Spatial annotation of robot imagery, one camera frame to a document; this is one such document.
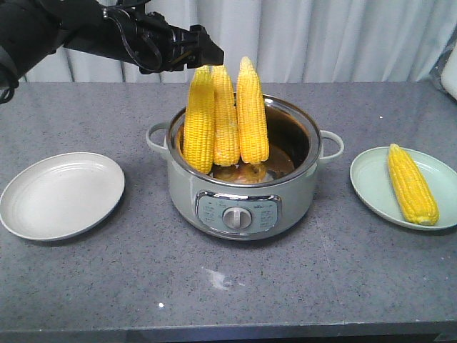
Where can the white blender appliance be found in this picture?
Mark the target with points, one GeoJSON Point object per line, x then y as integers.
{"type": "Point", "coordinates": [443, 73]}

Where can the green round plate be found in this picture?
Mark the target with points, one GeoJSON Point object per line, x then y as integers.
{"type": "Point", "coordinates": [371, 182]}

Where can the grey curtain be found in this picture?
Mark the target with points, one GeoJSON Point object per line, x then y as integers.
{"type": "Point", "coordinates": [323, 41]}

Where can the beige round plate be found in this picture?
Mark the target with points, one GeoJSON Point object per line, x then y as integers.
{"type": "Point", "coordinates": [61, 196]}

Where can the yellow corn cob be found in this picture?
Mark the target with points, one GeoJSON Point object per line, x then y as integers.
{"type": "Point", "coordinates": [199, 122]}
{"type": "Point", "coordinates": [413, 194]}
{"type": "Point", "coordinates": [226, 145]}
{"type": "Point", "coordinates": [252, 126]}

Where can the green electric cooking pot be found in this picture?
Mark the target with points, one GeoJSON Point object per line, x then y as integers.
{"type": "Point", "coordinates": [245, 202]}

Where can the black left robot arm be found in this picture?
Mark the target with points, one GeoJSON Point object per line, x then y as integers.
{"type": "Point", "coordinates": [32, 30]}

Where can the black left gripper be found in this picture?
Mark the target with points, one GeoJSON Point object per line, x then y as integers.
{"type": "Point", "coordinates": [155, 46]}

